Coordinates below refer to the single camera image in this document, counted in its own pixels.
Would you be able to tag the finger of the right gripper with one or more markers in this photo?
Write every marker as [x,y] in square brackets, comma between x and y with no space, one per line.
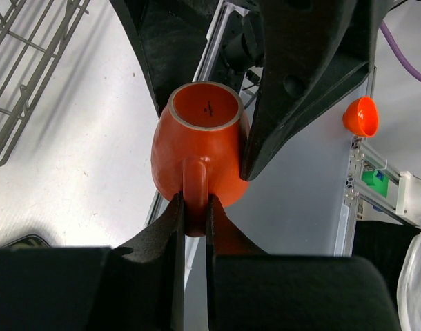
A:
[168,38]
[315,53]

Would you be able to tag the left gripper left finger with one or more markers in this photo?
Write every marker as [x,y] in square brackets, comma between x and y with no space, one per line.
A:
[137,286]

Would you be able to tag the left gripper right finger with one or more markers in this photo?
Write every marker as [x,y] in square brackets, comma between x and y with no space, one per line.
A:
[248,289]

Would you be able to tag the black floral square plate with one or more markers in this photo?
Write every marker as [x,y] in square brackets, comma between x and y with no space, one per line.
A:
[28,241]

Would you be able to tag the small orange cup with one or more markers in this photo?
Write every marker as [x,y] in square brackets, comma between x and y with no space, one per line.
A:
[196,145]

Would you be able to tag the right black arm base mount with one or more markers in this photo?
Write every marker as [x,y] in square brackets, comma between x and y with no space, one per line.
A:
[242,49]

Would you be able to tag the grey wire dish rack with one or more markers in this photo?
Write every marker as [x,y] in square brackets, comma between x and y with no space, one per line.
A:
[33,38]

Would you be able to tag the green block on frame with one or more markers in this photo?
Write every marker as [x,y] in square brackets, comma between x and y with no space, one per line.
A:
[377,181]

